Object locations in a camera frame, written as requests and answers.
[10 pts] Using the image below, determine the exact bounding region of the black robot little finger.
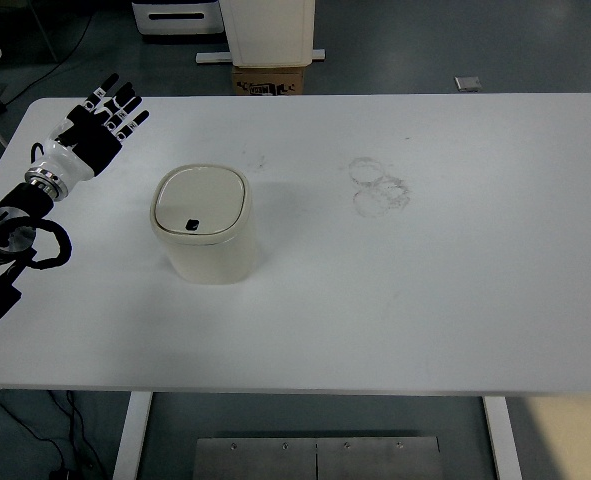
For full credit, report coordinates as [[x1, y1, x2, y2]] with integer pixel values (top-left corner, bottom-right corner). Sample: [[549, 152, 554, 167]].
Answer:
[[115, 110, 150, 142]]

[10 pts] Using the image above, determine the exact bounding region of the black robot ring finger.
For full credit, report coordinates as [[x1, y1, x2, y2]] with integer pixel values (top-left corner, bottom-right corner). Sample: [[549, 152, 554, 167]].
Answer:
[[105, 96, 142, 129]]

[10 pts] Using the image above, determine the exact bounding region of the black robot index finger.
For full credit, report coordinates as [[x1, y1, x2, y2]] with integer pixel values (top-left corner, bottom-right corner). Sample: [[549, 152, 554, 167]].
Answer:
[[81, 73, 119, 112]]

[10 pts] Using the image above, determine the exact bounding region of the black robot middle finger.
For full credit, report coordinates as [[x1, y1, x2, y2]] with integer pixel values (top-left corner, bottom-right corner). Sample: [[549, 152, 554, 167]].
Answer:
[[99, 82, 133, 118]]

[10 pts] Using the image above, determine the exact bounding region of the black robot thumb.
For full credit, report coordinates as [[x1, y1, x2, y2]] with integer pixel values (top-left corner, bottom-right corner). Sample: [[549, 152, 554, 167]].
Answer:
[[49, 119, 78, 146]]

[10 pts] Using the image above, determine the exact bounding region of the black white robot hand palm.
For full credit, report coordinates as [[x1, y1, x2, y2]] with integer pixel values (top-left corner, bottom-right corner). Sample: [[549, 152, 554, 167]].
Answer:
[[24, 105, 122, 200]]

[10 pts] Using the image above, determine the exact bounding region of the cream plastic trash can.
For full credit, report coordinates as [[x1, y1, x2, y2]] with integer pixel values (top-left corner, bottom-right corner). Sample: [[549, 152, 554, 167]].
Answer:
[[150, 164, 256, 285]]

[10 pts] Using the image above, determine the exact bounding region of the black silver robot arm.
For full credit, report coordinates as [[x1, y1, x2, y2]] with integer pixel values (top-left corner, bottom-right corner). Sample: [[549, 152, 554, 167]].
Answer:
[[0, 74, 149, 320]]

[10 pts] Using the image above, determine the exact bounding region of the white floor bar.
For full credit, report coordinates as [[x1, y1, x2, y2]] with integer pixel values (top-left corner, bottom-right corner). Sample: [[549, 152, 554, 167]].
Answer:
[[195, 49, 326, 65]]

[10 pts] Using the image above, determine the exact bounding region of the cardboard box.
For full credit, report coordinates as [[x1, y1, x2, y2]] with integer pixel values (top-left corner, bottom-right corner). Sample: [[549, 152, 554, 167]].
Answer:
[[232, 67, 306, 96]]

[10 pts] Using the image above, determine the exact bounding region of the white black appliance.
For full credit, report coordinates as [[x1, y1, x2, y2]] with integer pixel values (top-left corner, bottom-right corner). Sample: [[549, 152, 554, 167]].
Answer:
[[131, 0, 225, 41]]

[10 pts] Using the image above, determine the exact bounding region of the white bin on box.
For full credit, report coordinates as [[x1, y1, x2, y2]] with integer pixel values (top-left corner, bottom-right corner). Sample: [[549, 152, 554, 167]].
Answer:
[[220, 0, 316, 68]]

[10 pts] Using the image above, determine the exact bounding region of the left white table leg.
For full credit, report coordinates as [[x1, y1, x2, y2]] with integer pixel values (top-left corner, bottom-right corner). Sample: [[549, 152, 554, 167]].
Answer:
[[112, 391, 153, 480]]

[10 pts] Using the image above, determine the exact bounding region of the white table leg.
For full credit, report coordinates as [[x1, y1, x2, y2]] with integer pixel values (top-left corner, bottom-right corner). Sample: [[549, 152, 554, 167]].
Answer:
[[483, 396, 523, 480], [112, 391, 153, 480]]

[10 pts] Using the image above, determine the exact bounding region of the small grey floor plate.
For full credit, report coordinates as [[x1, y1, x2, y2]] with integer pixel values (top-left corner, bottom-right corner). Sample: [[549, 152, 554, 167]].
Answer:
[[454, 76, 483, 92]]

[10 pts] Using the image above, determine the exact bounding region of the metal floor plate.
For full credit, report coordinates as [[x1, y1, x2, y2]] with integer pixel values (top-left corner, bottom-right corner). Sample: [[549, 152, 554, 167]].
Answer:
[[193, 436, 445, 479]]

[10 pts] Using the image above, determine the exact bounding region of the right white table leg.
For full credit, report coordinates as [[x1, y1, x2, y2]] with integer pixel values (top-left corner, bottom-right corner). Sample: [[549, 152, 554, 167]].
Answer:
[[483, 396, 523, 480]]

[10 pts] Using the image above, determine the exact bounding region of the black floor cable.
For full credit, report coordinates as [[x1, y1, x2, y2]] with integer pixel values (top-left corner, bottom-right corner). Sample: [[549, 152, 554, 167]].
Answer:
[[0, 388, 109, 480]]

